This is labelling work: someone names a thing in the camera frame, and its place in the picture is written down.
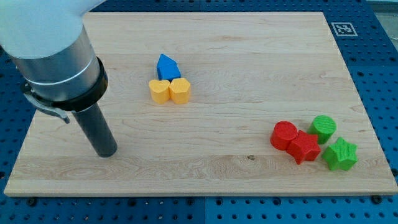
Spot green star block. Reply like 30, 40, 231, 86
322, 138, 358, 170

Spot green cylinder block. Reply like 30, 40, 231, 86
308, 115, 336, 144

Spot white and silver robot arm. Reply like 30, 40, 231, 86
1, 0, 118, 157

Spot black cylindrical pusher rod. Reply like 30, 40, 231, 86
72, 103, 118, 157

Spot light wooden board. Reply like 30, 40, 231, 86
4, 12, 397, 197

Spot blue house-shaped block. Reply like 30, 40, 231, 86
156, 54, 181, 82

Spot yellow heart block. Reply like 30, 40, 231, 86
149, 80, 170, 104

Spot red star block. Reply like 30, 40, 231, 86
286, 130, 321, 164

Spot white fiducial marker tag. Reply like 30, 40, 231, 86
331, 22, 358, 37

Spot yellow hexagon block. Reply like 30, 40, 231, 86
169, 78, 191, 104

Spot red cylinder block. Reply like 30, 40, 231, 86
270, 121, 298, 151

